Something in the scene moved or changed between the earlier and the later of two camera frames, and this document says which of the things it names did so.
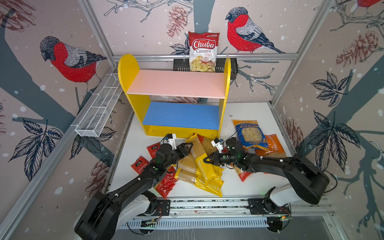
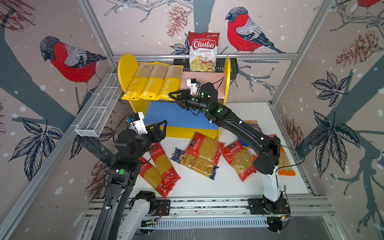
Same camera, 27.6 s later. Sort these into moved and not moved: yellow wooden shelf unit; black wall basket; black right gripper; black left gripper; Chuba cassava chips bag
Moved: black right gripper; black left gripper
Not moved: yellow wooden shelf unit; black wall basket; Chuba cassava chips bag
